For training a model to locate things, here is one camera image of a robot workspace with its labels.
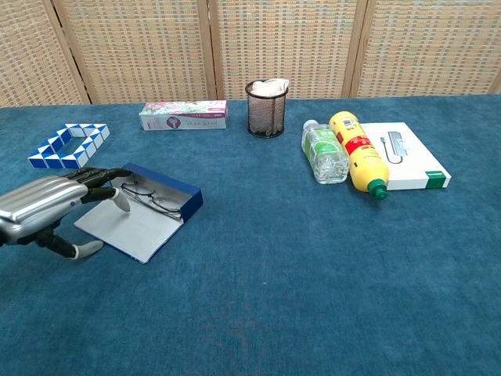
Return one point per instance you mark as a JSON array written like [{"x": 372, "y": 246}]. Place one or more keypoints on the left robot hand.
[{"x": 39, "y": 203}]

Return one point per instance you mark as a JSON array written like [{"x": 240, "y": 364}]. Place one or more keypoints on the blue glasses box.
[{"x": 129, "y": 231}]

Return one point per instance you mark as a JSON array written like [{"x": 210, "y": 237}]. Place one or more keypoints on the black wire-frame eyeglasses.
[{"x": 137, "y": 190}]

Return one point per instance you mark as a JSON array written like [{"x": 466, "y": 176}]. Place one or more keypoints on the blue white snake puzzle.
[{"x": 78, "y": 158}]

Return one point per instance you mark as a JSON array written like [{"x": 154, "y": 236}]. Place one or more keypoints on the floral toothpaste box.
[{"x": 184, "y": 117}]

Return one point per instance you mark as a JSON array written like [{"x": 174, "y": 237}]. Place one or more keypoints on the woven folding screen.
[{"x": 137, "y": 47}]

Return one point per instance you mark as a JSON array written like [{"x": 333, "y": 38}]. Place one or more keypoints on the black mesh pen cup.
[{"x": 266, "y": 121}]

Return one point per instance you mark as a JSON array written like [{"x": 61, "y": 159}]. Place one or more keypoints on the blue carpet table cover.
[{"x": 274, "y": 274}]

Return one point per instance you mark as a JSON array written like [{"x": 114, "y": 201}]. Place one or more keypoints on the clear bottle green label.
[{"x": 325, "y": 152}]

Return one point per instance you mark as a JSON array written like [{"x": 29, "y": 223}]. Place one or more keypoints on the yellow bottle green cap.
[{"x": 364, "y": 160}]

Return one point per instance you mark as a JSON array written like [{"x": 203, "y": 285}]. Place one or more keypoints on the white USB hub box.
[{"x": 415, "y": 164}]

